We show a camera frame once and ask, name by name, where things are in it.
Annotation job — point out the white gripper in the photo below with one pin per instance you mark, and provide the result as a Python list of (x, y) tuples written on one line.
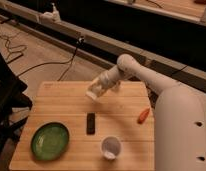
[(107, 79)]

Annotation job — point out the white sponge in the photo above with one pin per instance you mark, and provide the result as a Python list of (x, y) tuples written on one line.
[(91, 92)]

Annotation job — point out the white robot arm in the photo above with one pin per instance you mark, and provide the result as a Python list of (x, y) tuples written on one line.
[(180, 114)]

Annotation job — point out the white ceramic cup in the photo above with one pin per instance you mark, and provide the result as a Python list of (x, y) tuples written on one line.
[(111, 147)]

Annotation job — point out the clear small bottle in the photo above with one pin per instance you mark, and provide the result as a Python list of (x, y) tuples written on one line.
[(116, 87)]

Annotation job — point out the black rectangular remote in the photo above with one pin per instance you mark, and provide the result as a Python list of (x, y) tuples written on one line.
[(90, 126)]

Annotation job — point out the orange carrot toy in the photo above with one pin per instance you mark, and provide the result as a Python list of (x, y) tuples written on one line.
[(143, 116)]

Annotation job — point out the green plate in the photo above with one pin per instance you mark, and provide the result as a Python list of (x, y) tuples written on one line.
[(50, 141)]

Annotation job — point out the white spray bottle background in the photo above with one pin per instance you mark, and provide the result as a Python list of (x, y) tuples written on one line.
[(54, 15)]

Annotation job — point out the long metal rail beam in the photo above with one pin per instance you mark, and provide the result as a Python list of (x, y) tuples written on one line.
[(110, 29)]

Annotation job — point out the black chair frame left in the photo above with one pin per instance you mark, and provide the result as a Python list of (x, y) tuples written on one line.
[(11, 96)]

